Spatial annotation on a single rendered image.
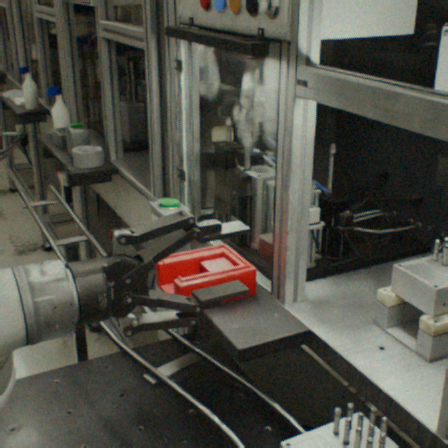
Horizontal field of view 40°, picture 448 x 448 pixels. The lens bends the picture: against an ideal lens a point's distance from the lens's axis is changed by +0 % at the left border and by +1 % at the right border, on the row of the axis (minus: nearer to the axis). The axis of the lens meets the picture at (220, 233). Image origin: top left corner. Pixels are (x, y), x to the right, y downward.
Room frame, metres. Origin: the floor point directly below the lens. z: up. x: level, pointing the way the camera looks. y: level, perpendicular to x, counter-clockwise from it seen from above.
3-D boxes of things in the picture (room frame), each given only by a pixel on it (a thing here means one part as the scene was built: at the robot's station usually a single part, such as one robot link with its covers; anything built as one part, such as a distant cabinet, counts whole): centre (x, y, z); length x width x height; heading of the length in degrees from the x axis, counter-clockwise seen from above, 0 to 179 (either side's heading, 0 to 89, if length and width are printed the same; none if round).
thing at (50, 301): (0.62, 0.20, 1.12); 0.09 x 0.06 x 0.09; 27
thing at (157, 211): (1.20, 0.10, 0.97); 0.08 x 0.08 x 0.12; 27
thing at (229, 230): (0.72, 0.00, 1.17); 0.07 x 0.03 x 0.01; 117
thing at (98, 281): (0.65, 0.13, 1.12); 0.09 x 0.07 x 0.08; 117
